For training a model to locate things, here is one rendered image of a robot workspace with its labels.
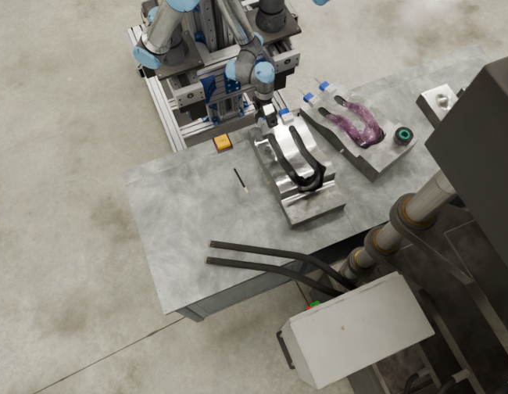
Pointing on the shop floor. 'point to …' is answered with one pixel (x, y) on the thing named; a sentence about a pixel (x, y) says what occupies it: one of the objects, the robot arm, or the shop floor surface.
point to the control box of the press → (353, 331)
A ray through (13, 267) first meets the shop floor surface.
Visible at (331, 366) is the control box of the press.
